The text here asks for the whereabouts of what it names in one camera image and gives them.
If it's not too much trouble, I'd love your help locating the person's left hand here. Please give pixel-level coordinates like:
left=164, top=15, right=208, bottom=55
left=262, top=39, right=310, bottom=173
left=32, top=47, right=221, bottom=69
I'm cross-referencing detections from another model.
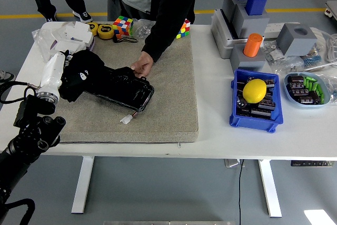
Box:
left=130, top=51, right=154, bottom=79

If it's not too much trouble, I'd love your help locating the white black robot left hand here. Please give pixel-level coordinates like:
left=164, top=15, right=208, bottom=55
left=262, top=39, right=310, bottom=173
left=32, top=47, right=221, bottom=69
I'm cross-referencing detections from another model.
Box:
left=38, top=49, right=90, bottom=96

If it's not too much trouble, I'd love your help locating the black glossy panel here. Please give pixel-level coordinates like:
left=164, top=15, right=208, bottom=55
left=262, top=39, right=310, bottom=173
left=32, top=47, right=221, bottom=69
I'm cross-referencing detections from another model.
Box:
left=84, top=66, right=155, bottom=113

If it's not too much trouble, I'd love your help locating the black rag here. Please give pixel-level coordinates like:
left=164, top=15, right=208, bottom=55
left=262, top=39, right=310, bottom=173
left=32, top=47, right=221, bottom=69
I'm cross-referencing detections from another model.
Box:
left=59, top=49, right=137, bottom=104

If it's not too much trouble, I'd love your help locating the black table control panel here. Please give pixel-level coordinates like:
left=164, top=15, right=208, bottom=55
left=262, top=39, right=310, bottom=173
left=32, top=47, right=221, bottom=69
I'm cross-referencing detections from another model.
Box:
left=290, top=160, right=335, bottom=168

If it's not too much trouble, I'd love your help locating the white flat box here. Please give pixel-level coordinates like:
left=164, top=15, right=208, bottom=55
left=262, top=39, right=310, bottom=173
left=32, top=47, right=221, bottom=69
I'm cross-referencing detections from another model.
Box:
left=49, top=40, right=87, bottom=54

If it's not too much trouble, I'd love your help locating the clear empty plastic bag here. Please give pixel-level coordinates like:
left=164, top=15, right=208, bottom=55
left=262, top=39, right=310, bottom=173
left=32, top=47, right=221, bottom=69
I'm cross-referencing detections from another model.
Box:
left=31, top=22, right=66, bottom=62

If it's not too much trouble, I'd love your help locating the clear bag of metal parts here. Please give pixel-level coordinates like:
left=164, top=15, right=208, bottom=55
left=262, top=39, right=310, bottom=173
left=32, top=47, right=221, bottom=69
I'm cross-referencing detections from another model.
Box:
left=131, top=18, right=155, bottom=38

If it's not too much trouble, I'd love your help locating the grey-brown mat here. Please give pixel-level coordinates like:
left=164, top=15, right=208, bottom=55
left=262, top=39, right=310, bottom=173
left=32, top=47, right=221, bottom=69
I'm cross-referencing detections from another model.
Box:
left=52, top=26, right=200, bottom=144

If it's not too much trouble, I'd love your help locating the colourful puzzle cube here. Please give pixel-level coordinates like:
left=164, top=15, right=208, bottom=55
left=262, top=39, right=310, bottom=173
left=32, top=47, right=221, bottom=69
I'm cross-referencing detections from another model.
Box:
left=112, top=15, right=134, bottom=39
left=175, top=18, right=191, bottom=40

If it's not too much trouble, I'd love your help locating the grey white shoe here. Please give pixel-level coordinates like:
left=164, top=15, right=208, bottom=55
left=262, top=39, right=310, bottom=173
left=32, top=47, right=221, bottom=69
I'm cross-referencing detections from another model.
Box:
left=0, top=70, right=16, bottom=83

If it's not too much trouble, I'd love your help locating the purple bowl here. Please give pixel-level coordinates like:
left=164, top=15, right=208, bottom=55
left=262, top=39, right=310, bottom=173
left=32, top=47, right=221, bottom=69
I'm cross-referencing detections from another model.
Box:
left=49, top=36, right=96, bottom=53

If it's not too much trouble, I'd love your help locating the yellow tape measure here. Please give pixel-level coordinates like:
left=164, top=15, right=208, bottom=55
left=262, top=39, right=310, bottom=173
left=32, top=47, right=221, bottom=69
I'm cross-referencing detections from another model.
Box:
left=97, top=23, right=114, bottom=40
left=88, top=21, right=100, bottom=36

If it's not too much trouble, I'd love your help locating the white folded carton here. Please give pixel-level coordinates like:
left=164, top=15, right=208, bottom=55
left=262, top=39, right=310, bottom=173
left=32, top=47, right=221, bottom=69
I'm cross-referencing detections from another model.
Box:
left=64, top=21, right=94, bottom=44

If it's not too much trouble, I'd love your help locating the light grey flat case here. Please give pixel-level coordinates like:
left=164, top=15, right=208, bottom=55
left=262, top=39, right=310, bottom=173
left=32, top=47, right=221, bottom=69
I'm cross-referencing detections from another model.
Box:
left=210, top=8, right=250, bottom=60

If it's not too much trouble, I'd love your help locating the grey block holder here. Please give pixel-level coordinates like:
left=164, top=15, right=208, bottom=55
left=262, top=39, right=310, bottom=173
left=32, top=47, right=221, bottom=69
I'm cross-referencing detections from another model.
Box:
left=231, top=3, right=271, bottom=40
left=230, top=44, right=267, bottom=73
left=222, top=0, right=250, bottom=24

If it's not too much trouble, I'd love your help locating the orange cylinder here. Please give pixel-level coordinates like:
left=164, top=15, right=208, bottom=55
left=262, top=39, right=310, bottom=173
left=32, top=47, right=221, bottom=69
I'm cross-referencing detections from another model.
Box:
left=243, top=33, right=264, bottom=58

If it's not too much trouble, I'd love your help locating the white table leg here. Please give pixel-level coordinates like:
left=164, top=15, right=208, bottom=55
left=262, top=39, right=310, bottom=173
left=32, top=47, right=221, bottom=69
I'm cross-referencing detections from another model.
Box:
left=71, top=156, right=95, bottom=214
left=257, top=159, right=282, bottom=218

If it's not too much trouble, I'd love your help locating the yellow lemon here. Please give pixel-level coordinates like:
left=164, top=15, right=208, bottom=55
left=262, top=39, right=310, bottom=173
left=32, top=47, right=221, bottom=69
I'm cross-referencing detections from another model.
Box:
left=242, top=79, right=267, bottom=104

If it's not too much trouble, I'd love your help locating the blue plastic bottle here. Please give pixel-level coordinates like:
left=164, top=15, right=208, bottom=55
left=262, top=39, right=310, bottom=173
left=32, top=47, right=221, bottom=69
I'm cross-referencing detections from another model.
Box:
left=245, top=0, right=267, bottom=16

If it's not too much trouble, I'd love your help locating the blue plastic bin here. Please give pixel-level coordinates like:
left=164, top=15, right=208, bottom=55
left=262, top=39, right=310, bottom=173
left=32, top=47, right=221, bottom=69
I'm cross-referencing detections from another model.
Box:
left=228, top=68, right=284, bottom=133

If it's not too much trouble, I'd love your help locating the clear bag of screws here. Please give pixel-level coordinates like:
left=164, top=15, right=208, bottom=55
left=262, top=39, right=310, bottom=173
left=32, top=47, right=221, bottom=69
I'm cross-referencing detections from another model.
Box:
left=262, top=40, right=286, bottom=65

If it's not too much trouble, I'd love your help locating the grey box under table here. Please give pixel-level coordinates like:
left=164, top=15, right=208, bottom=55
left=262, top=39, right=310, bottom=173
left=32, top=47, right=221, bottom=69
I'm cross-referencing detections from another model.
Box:
left=224, top=158, right=246, bottom=168

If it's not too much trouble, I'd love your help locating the clear bag of small parts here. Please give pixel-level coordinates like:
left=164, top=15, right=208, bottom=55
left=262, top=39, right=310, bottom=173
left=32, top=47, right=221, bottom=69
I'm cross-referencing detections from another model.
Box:
left=273, top=56, right=306, bottom=75

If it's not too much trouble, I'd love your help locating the light blue dish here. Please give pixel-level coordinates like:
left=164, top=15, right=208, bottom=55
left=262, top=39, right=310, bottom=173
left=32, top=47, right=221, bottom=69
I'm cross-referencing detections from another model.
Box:
left=283, top=72, right=331, bottom=109

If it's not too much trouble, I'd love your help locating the grey block with round hole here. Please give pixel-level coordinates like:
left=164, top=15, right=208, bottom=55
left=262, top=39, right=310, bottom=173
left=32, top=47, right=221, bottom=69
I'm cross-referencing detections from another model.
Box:
left=275, top=23, right=319, bottom=57

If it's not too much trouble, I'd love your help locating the bag of blue resistors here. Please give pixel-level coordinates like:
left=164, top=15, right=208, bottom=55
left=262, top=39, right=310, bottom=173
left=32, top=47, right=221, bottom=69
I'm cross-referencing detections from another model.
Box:
left=302, top=51, right=323, bottom=69

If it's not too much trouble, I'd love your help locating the clear crumpled plastic bag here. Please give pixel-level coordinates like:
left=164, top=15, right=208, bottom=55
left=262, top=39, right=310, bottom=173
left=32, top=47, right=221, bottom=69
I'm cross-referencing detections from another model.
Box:
left=320, top=73, right=337, bottom=104

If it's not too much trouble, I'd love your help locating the white cart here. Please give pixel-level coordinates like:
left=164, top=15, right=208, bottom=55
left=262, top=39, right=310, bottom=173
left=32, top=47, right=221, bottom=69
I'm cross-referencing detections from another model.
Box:
left=324, top=0, right=337, bottom=23

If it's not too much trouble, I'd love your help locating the black wrist strap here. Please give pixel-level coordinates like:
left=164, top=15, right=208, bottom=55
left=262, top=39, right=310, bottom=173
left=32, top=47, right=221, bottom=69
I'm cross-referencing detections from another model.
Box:
left=113, top=36, right=138, bottom=44

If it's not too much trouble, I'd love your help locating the white connector plug with wires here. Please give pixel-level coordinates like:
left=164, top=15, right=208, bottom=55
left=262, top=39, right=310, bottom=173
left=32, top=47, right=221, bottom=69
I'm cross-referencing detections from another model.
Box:
left=120, top=113, right=137, bottom=125

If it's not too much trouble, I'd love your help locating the black hanging cable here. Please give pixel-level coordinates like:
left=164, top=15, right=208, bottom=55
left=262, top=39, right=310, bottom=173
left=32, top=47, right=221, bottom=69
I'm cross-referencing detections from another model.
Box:
left=237, top=159, right=245, bottom=225

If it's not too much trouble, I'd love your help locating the white cable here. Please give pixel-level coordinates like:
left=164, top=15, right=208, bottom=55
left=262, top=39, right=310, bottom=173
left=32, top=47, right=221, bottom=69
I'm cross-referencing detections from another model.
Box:
left=325, top=33, right=337, bottom=64

